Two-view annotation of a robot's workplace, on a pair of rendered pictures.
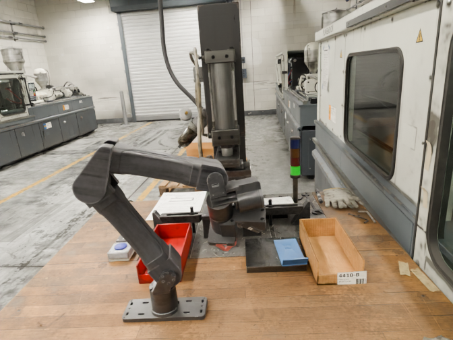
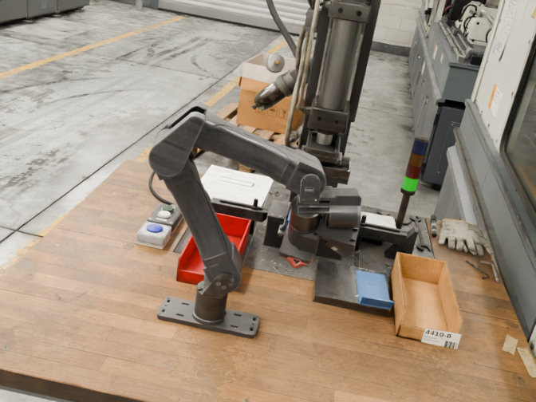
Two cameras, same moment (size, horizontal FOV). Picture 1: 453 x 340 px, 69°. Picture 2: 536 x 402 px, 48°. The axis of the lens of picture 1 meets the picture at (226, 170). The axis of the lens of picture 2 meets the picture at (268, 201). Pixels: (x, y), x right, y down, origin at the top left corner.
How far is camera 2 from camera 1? 0.38 m
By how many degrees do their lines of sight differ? 7
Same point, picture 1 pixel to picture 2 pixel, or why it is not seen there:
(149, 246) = (214, 240)
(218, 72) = (342, 32)
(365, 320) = (440, 385)
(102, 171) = (187, 143)
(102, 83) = not seen: outside the picture
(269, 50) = not seen: outside the picture
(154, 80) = not seen: outside the picture
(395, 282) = (492, 357)
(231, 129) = (339, 111)
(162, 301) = (210, 305)
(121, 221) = (190, 203)
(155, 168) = (245, 152)
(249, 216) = (337, 234)
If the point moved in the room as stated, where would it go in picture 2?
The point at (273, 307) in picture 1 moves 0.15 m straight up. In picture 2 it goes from (336, 347) to (352, 283)
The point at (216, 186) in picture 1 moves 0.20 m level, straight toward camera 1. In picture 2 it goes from (310, 191) to (312, 245)
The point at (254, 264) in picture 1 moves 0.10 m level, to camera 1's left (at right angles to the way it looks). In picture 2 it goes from (325, 293) to (280, 285)
